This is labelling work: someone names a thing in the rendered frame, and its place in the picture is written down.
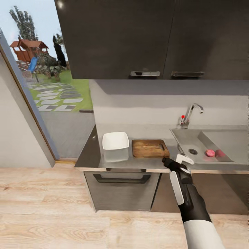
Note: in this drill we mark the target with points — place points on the cutting board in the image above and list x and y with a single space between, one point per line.
149 149

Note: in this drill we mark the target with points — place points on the vidalia onion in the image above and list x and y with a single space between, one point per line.
210 153

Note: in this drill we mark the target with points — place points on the dishwasher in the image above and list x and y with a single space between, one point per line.
122 191

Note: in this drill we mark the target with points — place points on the bowl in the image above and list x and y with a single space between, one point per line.
115 141

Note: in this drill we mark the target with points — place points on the drop in sink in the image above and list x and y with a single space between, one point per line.
230 146

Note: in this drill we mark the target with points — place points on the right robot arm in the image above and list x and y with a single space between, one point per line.
200 231

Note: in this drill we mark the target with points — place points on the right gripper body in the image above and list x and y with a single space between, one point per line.
170 163

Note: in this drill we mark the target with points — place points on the cabinet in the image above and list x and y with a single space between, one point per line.
156 39

